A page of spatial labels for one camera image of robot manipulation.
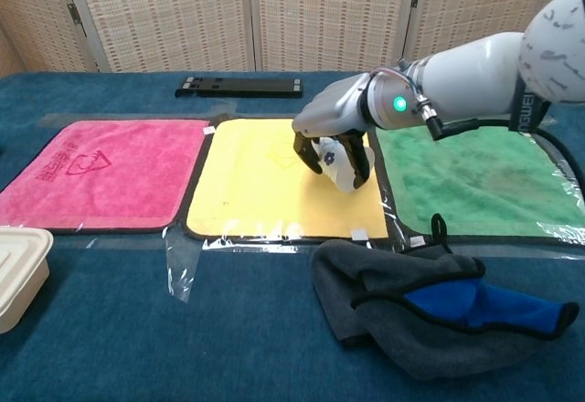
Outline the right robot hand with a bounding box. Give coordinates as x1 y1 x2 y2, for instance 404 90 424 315
292 71 374 190

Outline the white paper cup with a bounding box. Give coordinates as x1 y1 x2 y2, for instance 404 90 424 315
312 135 377 194

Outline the yellow towel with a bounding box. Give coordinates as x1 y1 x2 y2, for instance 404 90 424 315
185 117 391 242

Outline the green towel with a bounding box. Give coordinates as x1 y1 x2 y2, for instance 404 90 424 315
374 119 585 244

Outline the grey and blue cloth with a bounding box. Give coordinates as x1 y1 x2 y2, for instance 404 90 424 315
310 213 580 381

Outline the pink towel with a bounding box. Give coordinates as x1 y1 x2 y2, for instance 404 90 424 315
0 119 211 235

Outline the folding woven screen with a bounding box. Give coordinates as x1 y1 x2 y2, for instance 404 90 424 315
0 0 585 74

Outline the beige lunch box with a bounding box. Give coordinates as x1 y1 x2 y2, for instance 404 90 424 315
0 226 55 334

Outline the black flat bracket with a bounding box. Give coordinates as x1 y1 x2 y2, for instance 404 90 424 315
174 77 304 100

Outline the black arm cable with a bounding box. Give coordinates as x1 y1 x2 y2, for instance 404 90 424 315
396 57 585 202

